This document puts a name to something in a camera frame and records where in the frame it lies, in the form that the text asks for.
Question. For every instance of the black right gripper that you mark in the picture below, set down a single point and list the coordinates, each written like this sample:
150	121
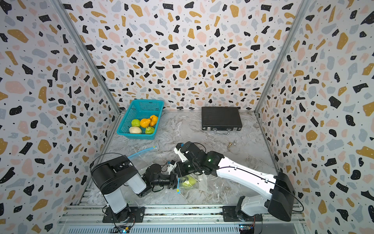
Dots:
180	172

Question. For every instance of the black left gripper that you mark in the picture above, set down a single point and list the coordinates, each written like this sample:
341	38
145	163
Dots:
173	182

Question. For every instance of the green fruit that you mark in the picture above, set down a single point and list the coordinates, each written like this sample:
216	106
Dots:
188	182

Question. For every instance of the clear zip-top bag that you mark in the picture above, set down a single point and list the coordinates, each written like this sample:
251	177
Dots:
143	159
207	190

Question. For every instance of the orange fruit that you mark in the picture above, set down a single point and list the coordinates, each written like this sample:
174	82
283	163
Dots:
154	120
144	123

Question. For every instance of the beige fruit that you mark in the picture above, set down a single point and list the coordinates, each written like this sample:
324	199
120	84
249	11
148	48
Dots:
135	130

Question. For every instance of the green pear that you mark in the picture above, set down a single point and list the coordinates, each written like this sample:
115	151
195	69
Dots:
149	130
135	123

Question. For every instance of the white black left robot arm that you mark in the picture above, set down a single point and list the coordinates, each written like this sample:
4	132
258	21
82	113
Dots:
112	175

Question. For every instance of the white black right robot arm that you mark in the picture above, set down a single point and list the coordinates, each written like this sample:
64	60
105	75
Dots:
276	194

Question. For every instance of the black ribbed carrying case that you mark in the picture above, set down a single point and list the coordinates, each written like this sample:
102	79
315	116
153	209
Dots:
221	120

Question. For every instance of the teal plastic basket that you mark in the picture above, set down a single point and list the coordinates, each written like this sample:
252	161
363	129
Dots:
140	109

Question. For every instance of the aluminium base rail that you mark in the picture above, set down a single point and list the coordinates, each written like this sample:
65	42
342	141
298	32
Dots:
177	219

